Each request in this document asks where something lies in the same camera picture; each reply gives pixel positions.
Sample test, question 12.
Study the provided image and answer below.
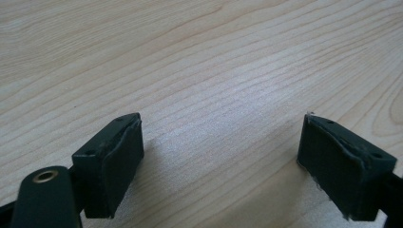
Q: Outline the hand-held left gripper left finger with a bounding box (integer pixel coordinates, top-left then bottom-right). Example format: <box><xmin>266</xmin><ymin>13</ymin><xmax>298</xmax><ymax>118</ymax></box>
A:
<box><xmin>71</xmin><ymin>112</ymin><xmax>145</xmax><ymax>219</ymax></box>

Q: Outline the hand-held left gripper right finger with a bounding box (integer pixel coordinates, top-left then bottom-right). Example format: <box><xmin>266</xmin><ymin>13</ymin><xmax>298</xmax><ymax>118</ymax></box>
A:
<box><xmin>297</xmin><ymin>112</ymin><xmax>398</xmax><ymax>222</ymax></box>

